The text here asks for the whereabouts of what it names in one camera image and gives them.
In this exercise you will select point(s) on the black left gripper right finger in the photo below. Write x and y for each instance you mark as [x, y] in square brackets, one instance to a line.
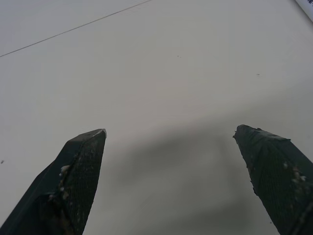
[278, 176]

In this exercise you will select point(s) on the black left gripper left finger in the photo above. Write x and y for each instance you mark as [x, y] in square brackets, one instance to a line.
[66, 191]

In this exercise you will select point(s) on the white printed object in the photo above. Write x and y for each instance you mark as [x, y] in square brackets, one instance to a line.
[307, 5]

